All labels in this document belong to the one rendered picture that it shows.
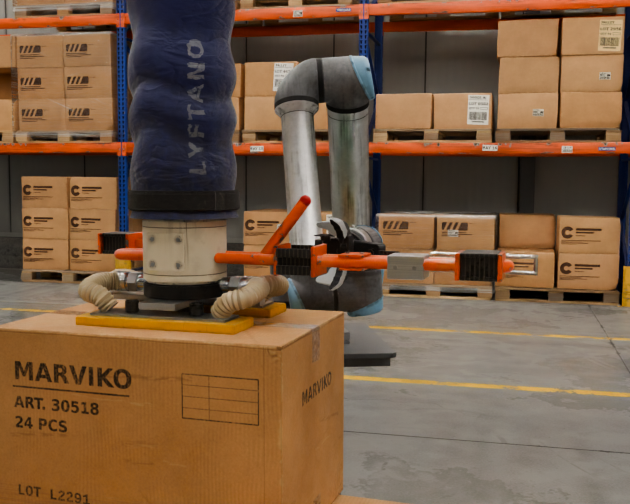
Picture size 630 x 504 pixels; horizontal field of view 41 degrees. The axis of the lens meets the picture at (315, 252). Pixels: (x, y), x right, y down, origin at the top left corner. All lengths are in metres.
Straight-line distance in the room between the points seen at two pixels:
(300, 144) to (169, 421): 0.87
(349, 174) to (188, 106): 0.79
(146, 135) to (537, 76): 7.37
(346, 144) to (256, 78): 6.97
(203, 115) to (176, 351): 0.45
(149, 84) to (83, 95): 8.26
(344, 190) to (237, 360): 0.97
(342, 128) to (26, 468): 1.15
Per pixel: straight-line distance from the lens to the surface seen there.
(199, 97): 1.66
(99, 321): 1.70
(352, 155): 2.30
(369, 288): 2.05
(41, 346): 1.69
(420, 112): 8.84
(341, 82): 2.21
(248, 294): 1.59
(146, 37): 1.69
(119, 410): 1.63
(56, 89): 10.10
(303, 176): 2.13
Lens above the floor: 1.24
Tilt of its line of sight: 5 degrees down
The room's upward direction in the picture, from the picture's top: 1 degrees clockwise
